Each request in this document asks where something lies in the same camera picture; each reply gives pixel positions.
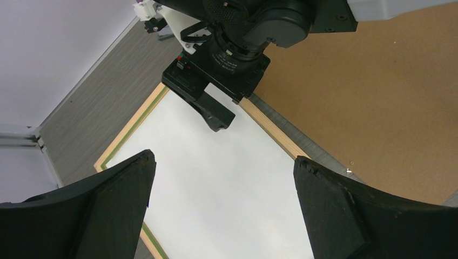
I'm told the wooden picture frame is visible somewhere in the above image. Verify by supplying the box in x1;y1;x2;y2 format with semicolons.
93;82;311;259

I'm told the brown backing board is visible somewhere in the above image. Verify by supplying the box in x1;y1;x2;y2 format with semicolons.
255;1;457;204

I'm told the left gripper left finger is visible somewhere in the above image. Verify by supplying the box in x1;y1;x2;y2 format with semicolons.
1;149;156;258

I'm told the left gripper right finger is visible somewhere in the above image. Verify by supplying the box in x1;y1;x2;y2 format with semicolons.
293;156;457;258

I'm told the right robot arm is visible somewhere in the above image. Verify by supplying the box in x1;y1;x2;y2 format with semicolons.
144;1;442;131

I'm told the aluminium rail frame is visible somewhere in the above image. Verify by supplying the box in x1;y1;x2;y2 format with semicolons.
1;123;64;188

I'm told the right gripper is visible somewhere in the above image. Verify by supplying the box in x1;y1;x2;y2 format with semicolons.
161;38;271;132

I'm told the landscape photo print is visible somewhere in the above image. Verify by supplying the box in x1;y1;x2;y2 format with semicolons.
105;83;315;259

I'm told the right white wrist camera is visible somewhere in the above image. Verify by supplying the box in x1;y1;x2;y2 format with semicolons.
133;1;212;54

